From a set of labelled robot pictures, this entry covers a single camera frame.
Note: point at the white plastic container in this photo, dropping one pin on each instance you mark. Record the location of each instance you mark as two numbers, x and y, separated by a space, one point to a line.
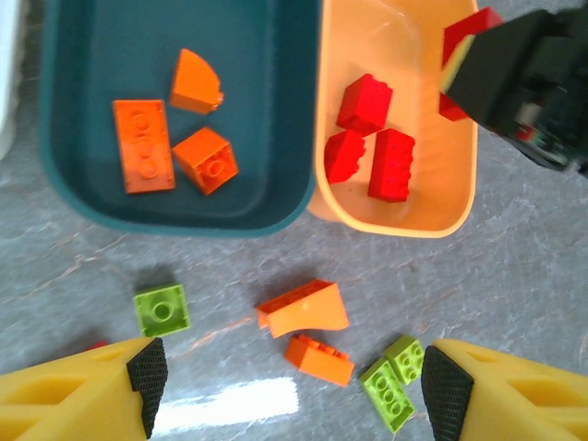
9 69

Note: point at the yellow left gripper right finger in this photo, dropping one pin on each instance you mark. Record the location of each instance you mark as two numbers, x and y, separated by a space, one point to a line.
519 404

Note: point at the green rectangular lego brick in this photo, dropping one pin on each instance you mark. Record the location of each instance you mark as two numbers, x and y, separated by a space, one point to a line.
386 395

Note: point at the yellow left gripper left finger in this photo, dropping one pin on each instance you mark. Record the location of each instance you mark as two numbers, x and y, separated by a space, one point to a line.
59 404

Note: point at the green four-stud lego brick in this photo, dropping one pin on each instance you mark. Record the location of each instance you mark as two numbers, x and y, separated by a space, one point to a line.
404 360

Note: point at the orange square lego brick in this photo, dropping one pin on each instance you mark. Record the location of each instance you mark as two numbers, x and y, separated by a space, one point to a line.
204 158

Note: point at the small red curved lego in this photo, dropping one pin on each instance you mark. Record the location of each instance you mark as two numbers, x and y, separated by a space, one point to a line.
344 158

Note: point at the orange rectangular lego brick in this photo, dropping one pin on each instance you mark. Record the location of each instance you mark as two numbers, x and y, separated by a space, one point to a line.
142 147

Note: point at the green square lego brick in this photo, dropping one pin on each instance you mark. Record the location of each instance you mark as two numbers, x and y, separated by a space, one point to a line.
161 310

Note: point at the orange sloped lego brick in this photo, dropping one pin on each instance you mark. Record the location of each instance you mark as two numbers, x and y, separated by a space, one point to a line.
321 365

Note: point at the orange quarter-round lego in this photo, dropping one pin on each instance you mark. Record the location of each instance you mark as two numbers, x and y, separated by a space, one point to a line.
195 82

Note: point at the large orange curved lego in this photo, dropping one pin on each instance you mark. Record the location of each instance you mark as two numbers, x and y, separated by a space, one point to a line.
312 312

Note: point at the teal plastic container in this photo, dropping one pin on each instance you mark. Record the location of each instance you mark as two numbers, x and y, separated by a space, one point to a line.
82 55

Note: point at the peach plastic container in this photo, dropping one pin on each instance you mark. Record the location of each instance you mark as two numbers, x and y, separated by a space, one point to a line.
427 184

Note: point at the red rectangular lego brick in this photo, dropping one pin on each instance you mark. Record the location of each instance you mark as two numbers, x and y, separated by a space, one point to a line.
464 25
390 165
97 345
363 103

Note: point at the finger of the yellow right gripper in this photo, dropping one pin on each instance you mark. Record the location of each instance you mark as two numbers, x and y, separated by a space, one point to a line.
491 78

